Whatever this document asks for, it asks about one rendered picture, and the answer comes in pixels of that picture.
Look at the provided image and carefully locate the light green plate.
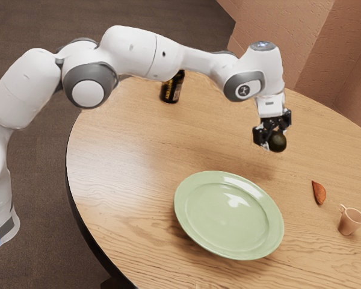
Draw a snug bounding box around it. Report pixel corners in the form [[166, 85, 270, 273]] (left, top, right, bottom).
[[173, 170, 285, 261]]

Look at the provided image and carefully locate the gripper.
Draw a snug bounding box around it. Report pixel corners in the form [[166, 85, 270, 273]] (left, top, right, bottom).
[[252, 108, 292, 149]]

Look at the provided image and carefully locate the orange brown sweet potato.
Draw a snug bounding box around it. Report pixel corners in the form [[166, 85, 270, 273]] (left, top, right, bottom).
[[311, 179, 327, 206]]

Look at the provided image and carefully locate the dark brown glass bottle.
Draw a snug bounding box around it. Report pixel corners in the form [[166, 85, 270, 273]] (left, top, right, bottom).
[[159, 69, 186, 105]]

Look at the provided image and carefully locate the beige cup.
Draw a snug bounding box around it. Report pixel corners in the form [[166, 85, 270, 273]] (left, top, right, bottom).
[[337, 204, 361, 237]]

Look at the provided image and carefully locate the dark green avocado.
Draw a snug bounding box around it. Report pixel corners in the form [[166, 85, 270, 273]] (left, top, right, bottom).
[[268, 132, 288, 153]]

